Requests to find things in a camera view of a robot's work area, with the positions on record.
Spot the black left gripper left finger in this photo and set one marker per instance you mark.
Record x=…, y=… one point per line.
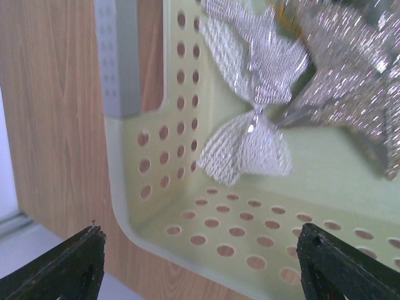
x=74, y=269

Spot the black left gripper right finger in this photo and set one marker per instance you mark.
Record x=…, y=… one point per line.
x=333, y=269

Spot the light green perforated plastic basket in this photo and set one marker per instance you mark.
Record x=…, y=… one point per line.
x=244, y=236

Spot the silver glitter star ornament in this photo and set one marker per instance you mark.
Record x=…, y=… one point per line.
x=354, y=48

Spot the silver mesh ribbon bow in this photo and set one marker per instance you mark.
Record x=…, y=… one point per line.
x=259, y=66

